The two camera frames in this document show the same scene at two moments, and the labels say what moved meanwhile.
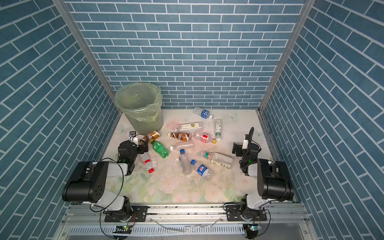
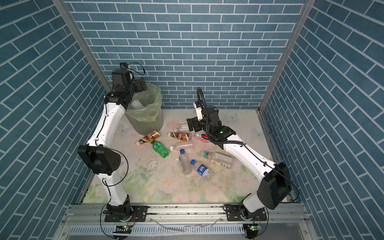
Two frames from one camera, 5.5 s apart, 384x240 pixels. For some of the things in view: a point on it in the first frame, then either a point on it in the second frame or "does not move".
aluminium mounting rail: (277, 213) does not move
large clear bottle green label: (218, 158) does not move
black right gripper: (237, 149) -> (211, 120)
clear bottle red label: (145, 158) -> (136, 104)
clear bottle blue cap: (185, 162) does not move
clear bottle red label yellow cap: (204, 137) does not move
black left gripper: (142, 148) -> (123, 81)
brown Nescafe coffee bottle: (184, 137) does not move
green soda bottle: (160, 149) does not move
